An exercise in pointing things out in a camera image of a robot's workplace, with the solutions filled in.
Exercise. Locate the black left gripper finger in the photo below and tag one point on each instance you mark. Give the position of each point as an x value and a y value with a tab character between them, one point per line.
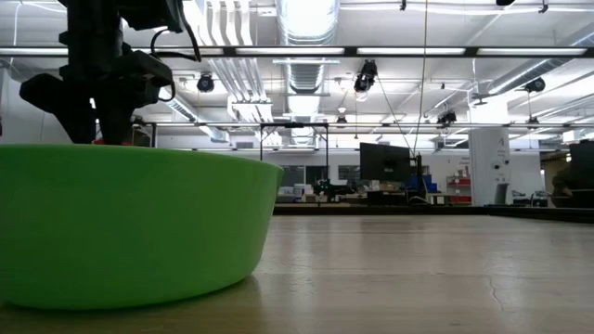
79	120
116	125

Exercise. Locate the red plastic bowl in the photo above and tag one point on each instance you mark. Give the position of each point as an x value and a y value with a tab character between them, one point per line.
113	142

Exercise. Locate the green plastic bowl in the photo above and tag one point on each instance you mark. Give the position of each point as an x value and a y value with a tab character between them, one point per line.
130	222

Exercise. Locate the black background robot arm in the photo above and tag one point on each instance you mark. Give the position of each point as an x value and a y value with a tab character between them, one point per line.
331	189

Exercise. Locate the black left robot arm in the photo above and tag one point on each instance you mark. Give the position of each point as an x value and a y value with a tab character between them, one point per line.
93	16

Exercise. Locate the red storage shelf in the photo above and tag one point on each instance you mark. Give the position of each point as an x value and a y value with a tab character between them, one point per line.
459	190

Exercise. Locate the black ceiling spotlight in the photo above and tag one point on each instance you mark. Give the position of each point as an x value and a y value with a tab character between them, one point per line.
205	83
448	117
536	85

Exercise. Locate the large black monitor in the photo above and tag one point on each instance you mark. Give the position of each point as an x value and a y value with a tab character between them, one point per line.
385	162

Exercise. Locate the blue storage bins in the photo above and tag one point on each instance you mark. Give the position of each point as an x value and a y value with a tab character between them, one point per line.
429	185

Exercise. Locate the white pillar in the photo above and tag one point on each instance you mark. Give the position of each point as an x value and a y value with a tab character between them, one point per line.
489	167

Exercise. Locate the person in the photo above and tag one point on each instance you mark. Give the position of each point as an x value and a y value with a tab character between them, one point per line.
561	183

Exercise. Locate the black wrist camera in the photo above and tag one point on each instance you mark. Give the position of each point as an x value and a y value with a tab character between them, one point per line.
153	14

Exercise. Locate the black background rig frame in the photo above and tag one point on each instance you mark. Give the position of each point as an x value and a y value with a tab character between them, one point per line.
294	125

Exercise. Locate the silver ceiling duct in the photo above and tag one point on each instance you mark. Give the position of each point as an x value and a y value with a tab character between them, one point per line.
306	37

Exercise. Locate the black overhead camera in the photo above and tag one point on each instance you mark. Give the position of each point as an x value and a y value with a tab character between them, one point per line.
366	74

